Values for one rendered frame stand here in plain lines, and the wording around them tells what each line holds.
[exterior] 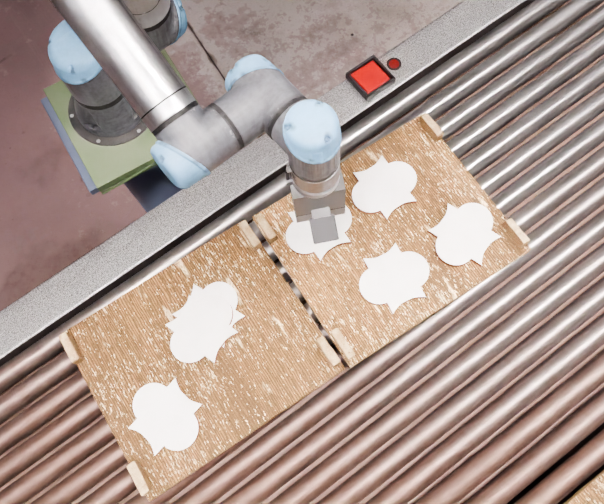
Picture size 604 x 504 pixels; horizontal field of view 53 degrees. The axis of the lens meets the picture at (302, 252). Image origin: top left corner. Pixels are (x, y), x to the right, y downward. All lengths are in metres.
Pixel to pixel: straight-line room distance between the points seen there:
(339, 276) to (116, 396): 0.46
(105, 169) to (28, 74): 1.45
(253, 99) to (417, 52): 0.62
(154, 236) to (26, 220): 1.26
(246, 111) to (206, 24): 1.82
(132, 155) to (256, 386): 0.56
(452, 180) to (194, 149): 0.59
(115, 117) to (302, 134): 0.62
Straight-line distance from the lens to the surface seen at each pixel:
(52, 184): 2.48
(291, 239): 1.16
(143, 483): 1.13
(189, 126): 0.83
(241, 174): 1.26
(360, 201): 1.19
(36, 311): 1.29
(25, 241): 2.43
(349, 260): 1.16
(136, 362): 1.17
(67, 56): 1.23
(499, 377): 1.17
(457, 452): 1.14
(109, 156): 1.36
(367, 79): 1.34
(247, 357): 1.13
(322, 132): 0.80
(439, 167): 1.24
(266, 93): 0.86
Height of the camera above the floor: 2.04
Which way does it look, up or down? 72 degrees down
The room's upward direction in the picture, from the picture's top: 9 degrees counter-clockwise
